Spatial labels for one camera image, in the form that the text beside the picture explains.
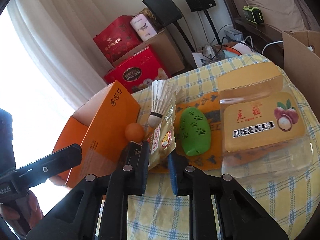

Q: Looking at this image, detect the small dark card box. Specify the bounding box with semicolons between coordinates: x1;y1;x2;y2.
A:
119;142;143;167

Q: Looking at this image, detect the orange ping pong ball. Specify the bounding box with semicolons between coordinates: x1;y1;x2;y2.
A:
125;123;145;142

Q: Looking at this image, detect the yellow snack pouch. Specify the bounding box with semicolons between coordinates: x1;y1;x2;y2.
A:
148;98;176;170

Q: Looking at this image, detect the green paw print case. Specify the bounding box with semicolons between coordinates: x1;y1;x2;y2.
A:
180;107;211;157

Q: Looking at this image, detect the orange cardboard box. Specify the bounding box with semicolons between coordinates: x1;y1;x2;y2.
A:
51;81;140;188

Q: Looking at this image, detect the white feather shuttlecock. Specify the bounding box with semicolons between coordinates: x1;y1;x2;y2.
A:
148;80;183;128

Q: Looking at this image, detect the clear macadamia nut package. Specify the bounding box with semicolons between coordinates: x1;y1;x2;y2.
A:
217;62;313;179

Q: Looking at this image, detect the person left hand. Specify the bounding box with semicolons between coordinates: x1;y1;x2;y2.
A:
1;190;43;233

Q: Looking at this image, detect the red Ferrero Collection bag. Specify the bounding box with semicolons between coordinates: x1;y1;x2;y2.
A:
104;46;171;94

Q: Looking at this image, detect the white curtain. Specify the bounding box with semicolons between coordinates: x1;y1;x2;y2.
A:
7;0;113;109

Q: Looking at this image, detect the yellow checked tablecloth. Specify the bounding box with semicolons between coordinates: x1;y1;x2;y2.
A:
127;53;319;239

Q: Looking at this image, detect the brown box under bags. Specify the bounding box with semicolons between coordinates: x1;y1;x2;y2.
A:
112;28;185;75

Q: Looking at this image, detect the red tea gift bag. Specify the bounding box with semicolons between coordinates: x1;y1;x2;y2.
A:
93;15;142;63

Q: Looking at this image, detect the pink tissue pack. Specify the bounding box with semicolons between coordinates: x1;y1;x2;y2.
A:
130;14;157;42

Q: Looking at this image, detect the grey electronic box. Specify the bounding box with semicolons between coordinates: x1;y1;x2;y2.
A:
224;28;243;42

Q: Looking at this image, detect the left black speaker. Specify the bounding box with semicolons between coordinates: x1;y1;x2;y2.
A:
142;0;183;27

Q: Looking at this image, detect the large brown cardboard box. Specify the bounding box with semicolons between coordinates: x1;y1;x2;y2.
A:
283;30;320;116

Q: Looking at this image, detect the green black radio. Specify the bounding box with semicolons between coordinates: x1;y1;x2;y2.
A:
242;5;264;25

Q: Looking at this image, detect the brown sofa cushion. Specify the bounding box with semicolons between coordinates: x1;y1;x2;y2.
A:
234;0;306;31

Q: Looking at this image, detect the white charging cable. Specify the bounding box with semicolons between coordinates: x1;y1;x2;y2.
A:
243;35;315;54

